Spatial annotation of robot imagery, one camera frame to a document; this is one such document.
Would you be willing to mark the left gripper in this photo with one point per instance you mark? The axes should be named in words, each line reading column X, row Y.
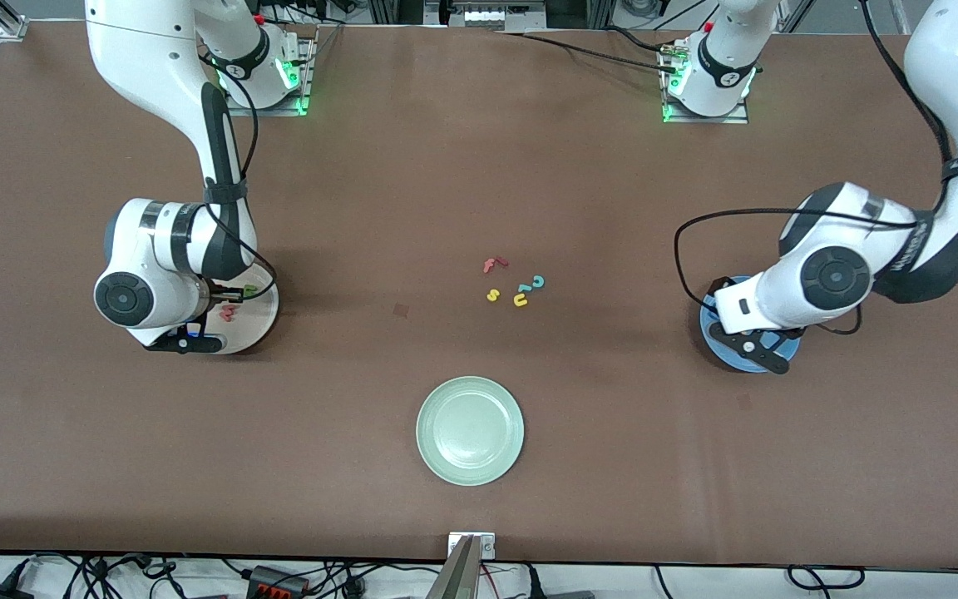
column 718, row 282

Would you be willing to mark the pink letter w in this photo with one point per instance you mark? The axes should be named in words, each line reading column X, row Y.
column 229, row 314

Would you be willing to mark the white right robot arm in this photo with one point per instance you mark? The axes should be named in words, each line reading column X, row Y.
column 146, row 58

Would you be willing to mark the beige brown plate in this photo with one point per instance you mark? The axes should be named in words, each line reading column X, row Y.
column 259, row 326

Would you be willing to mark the blue plate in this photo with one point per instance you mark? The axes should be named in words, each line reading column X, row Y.
column 728, row 363

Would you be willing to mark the pale green plate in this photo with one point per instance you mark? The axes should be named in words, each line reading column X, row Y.
column 470, row 430

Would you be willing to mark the orange black connector box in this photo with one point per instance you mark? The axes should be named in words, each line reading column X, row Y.
column 279, row 582

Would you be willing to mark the black power plug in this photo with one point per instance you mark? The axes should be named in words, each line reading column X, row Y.
column 354, row 586

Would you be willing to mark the grey terminal block device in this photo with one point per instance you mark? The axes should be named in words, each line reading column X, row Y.
column 487, row 17

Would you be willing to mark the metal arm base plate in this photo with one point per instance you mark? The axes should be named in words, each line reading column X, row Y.
column 708, row 120
column 267, row 111

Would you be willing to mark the aluminium frame post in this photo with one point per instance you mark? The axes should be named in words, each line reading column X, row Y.
column 379, row 10
column 604, row 10

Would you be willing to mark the aluminium table corner bracket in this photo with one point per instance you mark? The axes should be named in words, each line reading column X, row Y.
column 12, row 29

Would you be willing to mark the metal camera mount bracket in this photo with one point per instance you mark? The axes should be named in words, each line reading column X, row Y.
column 487, row 547

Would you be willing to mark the aluminium camera pole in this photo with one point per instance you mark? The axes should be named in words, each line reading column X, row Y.
column 456, row 578

